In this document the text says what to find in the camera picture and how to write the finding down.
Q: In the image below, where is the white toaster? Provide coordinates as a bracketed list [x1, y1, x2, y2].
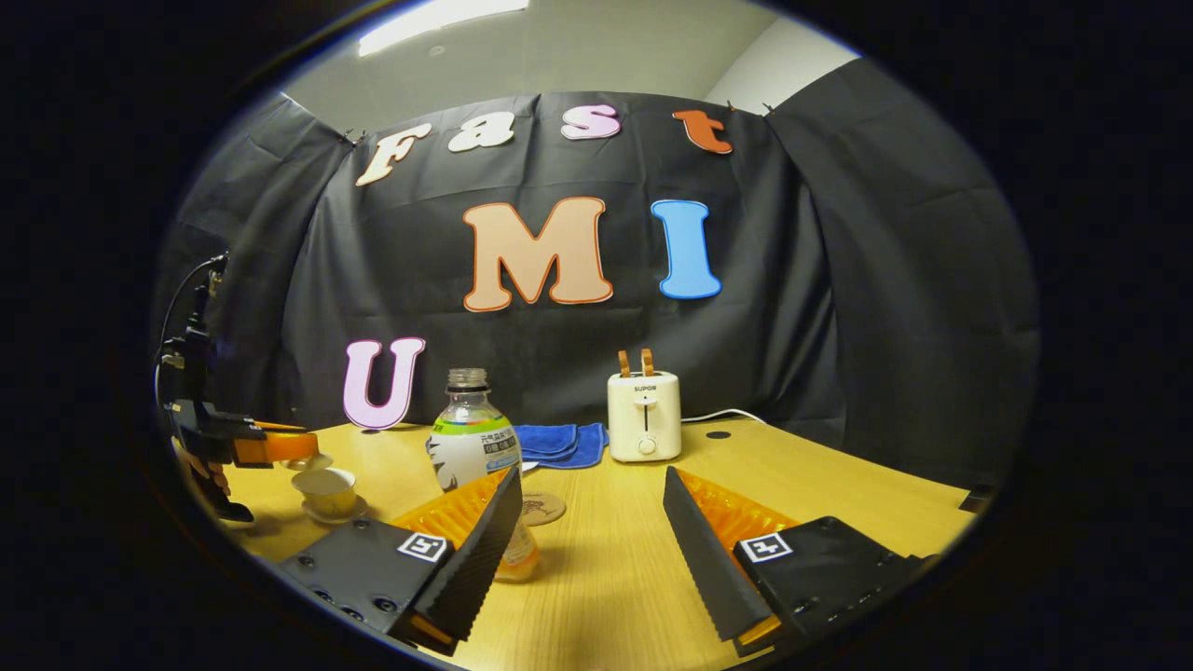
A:
[608, 370, 682, 463]

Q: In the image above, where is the blue towel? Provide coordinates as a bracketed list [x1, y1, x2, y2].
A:
[513, 423, 609, 470]

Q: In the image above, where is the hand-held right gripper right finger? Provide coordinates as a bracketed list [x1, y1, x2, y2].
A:
[663, 466, 938, 658]

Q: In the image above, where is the cream teacup saucer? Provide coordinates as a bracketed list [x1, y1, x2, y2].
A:
[300, 494, 369, 525]

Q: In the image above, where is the black backdrop cloth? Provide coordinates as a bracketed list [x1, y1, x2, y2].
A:
[154, 58, 1040, 486]

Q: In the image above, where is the white toaster cable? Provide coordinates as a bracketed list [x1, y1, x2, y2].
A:
[680, 407, 771, 426]

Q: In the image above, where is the clear labelled water bottle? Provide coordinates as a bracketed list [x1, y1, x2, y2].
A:
[427, 368, 540, 583]

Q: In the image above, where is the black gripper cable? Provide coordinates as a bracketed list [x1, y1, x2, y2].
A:
[154, 256, 225, 404]

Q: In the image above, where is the cream ceramic teacup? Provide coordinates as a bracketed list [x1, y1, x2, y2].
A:
[292, 468, 358, 518]

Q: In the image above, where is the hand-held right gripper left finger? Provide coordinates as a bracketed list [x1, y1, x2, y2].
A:
[278, 466, 525, 656]

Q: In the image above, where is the round cork coaster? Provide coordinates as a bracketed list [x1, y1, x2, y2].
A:
[520, 491, 567, 527]

